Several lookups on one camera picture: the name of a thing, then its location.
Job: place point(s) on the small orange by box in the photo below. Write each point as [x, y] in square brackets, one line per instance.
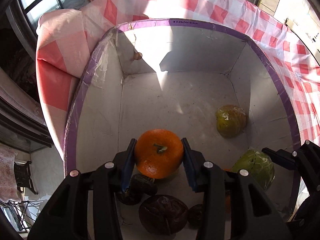
[228, 203]

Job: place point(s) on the purple-rimmed white cardboard box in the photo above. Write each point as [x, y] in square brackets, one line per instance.
[175, 74]

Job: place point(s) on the green fruit half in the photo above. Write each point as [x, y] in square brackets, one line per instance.
[259, 166]

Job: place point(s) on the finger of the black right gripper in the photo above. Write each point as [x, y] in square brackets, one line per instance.
[305, 160]

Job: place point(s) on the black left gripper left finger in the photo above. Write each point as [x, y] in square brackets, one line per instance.
[65, 215]

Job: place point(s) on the dark fruit half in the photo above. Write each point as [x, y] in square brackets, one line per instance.
[143, 184]

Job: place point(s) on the large dark brown fruit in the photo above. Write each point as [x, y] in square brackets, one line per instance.
[163, 214]

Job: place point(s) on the small dark fruit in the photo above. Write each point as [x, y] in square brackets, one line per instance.
[195, 216]
[130, 196]

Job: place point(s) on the small orange tangerine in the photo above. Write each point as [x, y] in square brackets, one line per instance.
[158, 153]

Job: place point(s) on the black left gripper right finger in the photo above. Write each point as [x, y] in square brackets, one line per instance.
[253, 216]

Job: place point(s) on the yellow-green fruit half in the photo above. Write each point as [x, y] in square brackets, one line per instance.
[231, 120]

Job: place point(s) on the red white checkered tablecloth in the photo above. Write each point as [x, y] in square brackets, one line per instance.
[67, 37]

